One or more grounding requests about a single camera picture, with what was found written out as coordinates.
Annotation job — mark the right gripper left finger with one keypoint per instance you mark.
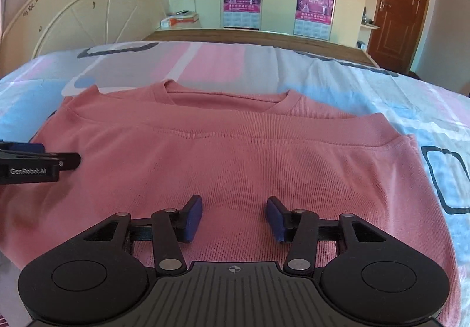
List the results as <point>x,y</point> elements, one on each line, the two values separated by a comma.
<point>171,227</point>

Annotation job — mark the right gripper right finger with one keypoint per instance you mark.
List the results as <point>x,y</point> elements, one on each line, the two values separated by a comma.
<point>299,229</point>

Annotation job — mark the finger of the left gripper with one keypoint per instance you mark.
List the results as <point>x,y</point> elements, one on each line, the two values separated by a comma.
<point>68,161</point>

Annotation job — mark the pink knit shirt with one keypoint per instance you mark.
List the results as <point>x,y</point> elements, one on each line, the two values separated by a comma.
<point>154,147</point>

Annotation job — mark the cream arched headboard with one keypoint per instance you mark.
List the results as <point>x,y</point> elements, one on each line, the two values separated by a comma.
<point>46,26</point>

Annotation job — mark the patterned bed sheet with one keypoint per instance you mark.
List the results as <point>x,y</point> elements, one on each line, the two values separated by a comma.
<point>438,118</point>

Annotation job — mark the orange white box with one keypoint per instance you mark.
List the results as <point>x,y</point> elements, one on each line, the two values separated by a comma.
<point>180,20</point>

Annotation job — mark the brown wooden door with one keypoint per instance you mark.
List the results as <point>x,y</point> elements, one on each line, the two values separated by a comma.
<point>400,23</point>

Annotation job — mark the wooden bed side rail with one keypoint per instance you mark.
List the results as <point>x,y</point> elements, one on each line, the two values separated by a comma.
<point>283,41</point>

